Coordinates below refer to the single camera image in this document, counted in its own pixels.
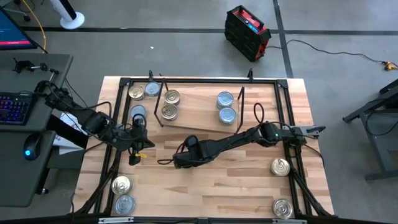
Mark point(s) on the black frame post clamp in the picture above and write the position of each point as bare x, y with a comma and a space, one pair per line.
150, 74
249, 73

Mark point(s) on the silver lid can green label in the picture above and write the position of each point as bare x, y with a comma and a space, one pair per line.
225, 99
227, 116

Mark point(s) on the red black tool case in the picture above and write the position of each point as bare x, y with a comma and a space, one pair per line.
245, 34

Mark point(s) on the silver lid can blue label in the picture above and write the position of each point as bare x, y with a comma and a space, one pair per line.
125, 204
152, 88
138, 110

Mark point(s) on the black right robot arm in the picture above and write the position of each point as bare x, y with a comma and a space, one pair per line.
236, 141

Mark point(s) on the black aluminium table frame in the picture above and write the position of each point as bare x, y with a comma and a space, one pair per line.
124, 82

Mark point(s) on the grey side desk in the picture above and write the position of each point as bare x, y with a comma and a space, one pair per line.
12, 183

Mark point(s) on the black desk clamp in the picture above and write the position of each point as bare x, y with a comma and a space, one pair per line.
53, 72
21, 66

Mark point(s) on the white pedestal stand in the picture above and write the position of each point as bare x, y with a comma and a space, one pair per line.
73, 21

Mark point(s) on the yellow tag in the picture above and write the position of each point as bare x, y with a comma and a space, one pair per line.
140, 155

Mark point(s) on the grey metal table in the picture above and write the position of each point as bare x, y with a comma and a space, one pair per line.
379, 146

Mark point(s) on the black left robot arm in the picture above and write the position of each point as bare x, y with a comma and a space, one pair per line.
93, 123

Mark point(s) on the black computer mouse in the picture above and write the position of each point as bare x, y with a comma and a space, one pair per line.
32, 146

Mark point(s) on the wooden shelf black metal legs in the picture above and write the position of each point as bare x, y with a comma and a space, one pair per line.
199, 107

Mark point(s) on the white paper sheet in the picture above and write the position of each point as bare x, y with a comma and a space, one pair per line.
66, 148

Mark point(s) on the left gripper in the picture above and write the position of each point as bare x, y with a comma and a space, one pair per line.
133, 143

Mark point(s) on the desk computer monitor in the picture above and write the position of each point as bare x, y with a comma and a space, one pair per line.
12, 28

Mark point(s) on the backlit black keyboard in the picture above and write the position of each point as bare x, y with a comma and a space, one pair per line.
14, 109

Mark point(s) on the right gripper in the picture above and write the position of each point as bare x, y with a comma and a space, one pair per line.
189, 158

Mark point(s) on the office chair base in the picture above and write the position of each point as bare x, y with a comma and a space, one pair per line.
26, 18

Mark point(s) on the silver metal bracket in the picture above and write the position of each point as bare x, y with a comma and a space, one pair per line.
289, 221
115, 220

